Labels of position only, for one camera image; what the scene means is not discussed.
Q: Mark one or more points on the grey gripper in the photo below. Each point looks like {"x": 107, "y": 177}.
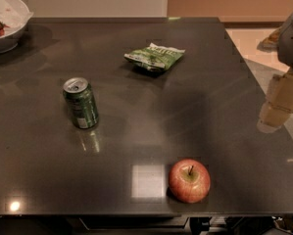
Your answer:
{"x": 291, "y": 44}

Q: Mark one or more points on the green jalapeno chip bag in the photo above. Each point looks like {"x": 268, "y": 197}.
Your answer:
{"x": 155, "y": 58}

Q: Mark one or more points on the red apple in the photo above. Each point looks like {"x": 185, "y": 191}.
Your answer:
{"x": 189, "y": 181}

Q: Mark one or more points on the green soda can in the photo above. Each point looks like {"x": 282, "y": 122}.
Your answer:
{"x": 79, "y": 97}

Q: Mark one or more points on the white bowl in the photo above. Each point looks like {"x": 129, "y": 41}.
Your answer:
{"x": 11, "y": 38}

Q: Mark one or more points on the white napkin in bowl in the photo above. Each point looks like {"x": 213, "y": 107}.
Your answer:
{"x": 14, "y": 13}

